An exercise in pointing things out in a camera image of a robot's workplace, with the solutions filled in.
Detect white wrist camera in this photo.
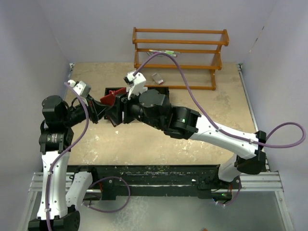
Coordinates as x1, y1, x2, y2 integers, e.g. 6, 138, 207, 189
68, 80, 91, 98
124, 71, 146, 100

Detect small grey box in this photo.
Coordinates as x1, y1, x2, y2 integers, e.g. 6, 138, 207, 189
151, 73, 164, 85

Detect wooden three-tier shelf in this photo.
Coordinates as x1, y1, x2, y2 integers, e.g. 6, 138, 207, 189
132, 27, 229, 90

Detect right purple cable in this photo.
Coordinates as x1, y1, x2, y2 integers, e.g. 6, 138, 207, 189
136, 51, 306, 207

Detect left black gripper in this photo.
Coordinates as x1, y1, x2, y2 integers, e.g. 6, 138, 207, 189
62, 92, 112, 126

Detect red leather card holder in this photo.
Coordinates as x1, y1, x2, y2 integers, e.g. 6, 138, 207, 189
100, 88, 127, 106

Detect bundle of coloured pens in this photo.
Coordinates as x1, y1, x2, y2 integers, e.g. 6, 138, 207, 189
147, 49, 180, 57

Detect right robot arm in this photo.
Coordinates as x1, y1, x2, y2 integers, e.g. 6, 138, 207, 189
100, 89, 266, 188

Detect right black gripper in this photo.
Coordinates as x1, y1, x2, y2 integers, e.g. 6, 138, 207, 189
105, 85, 164, 129

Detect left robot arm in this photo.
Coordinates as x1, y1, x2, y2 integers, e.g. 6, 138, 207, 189
28, 95, 110, 231

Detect black and white organiser tray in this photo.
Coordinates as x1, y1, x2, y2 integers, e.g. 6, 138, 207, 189
103, 87, 170, 120

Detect aluminium frame rail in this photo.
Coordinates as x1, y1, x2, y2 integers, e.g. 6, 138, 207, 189
28, 172, 283, 192

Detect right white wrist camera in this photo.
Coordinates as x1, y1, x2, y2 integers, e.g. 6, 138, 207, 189
124, 71, 146, 100

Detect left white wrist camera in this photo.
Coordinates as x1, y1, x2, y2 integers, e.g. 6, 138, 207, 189
68, 80, 91, 98

